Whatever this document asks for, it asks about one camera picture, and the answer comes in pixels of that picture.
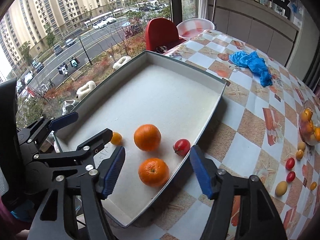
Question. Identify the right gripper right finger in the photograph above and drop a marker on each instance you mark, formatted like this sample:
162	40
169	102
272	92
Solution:
258	216

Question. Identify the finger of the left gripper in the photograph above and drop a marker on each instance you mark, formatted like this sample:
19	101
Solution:
84	153
39	130

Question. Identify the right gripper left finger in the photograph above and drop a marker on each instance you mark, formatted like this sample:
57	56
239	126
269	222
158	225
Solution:
56	218

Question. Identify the brown-yellow kiwi fruit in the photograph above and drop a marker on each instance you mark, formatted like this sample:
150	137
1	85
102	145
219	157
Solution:
281	188

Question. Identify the red cherry tomato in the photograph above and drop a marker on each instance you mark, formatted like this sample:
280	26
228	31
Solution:
290	177
290	163

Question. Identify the small orange fruit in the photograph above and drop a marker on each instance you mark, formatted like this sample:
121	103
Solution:
299	154

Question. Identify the tan round fruit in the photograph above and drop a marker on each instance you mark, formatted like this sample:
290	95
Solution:
301	146

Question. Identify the small yellow-orange tomato in tray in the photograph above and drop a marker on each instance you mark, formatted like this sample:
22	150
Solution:
116	139

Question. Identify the small yellow tomato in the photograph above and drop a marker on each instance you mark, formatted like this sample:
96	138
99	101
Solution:
313	186

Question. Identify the large orange upper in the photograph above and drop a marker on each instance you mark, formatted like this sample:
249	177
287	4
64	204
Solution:
147	137

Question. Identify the large orange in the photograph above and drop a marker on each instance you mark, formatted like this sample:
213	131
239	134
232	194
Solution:
147	137
153	172

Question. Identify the large orange lower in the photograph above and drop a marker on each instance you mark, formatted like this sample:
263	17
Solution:
153	172

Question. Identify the checkered plastic tablecloth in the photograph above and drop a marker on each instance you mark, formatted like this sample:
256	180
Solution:
254	131

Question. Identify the white shallow box tray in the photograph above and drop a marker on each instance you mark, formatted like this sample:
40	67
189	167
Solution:
179	99

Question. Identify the red tomato in tray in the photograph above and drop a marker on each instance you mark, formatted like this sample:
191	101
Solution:
181	147

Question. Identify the orange in bowl right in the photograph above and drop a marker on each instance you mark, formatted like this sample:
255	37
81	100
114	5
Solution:
316	132

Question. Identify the orange in bowl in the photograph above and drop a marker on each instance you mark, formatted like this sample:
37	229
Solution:
316	132
306	115

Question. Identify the glass fruit bowl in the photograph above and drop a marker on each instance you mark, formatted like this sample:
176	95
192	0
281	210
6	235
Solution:
306	128

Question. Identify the red chair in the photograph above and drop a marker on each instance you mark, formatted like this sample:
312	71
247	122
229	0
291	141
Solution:
161	32

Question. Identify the blue crumpled cloth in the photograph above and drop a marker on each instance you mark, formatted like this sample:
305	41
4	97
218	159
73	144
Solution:
254	63

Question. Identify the white pink chair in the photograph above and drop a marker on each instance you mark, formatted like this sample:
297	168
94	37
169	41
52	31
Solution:
193	27

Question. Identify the white sideboard cabinet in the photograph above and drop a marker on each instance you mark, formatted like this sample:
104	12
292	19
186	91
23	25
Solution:
256	25

